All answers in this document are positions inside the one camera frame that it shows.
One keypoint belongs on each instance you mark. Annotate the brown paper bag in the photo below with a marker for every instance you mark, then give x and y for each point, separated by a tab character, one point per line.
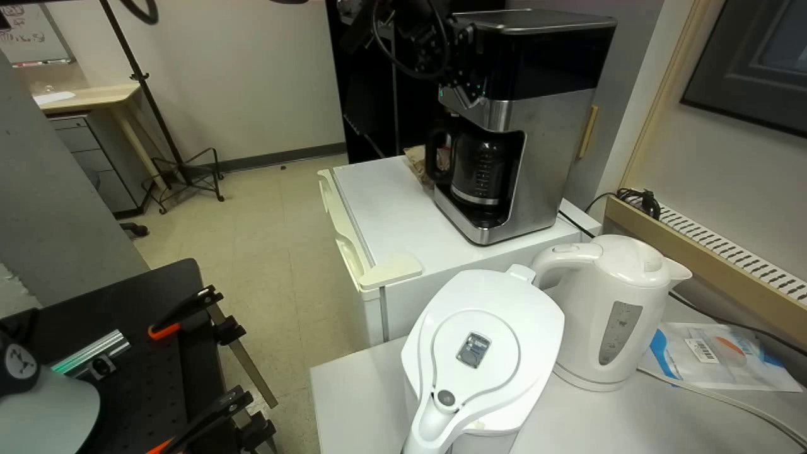
414	161

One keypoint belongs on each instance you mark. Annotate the white mini fridge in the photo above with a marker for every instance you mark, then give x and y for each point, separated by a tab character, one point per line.
394	228

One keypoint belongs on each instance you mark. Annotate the white water filter pitcher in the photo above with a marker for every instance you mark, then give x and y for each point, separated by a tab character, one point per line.
481	361

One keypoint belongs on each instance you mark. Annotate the white electric kettle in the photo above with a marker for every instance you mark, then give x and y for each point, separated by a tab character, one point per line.
619	315

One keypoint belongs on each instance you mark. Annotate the black camera tripod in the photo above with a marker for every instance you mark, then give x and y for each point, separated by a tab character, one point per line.
161	108

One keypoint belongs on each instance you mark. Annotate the glass coffee carafe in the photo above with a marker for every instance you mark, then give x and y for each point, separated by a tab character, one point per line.
481	168

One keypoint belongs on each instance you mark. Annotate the black perforated robot table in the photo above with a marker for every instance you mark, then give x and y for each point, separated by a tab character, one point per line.
143	370

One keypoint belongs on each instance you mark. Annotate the whiteboard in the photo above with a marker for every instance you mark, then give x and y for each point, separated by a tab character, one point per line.
30	39

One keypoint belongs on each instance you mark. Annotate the dark window frame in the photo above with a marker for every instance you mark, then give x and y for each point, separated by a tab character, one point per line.
752	59

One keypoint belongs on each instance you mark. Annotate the grey dome cover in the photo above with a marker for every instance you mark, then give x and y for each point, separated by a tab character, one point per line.
46	417

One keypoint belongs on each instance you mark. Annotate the white and green tool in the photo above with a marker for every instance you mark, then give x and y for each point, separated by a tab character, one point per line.
91	354

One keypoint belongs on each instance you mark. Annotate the grey file cabinet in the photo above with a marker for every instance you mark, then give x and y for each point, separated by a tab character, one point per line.
97	160

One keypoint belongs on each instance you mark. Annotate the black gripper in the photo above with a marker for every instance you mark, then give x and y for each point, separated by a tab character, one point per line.
457	39

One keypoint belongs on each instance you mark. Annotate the plastic bag with blue paper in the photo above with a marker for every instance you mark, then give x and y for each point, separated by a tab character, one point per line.
722	356

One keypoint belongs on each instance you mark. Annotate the black and steel coffee maker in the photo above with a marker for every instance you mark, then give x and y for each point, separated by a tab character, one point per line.
532	141

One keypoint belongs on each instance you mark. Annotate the beige wall outlet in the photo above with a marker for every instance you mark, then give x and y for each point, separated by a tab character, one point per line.
590	131

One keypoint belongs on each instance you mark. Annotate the wooden desk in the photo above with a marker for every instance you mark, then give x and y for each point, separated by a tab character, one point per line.
90	96

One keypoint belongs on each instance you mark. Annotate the black clamp orange tip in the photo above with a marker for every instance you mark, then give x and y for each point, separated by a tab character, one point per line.
205	420
180	313

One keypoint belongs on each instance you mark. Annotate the wooden baseboard heater cover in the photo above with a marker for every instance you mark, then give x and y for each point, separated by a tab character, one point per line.
714	261

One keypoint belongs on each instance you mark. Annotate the grey partition panel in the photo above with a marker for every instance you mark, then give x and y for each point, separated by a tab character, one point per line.
60	211

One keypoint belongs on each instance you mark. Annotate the black shelving unit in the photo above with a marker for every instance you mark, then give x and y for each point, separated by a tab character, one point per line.
370	91

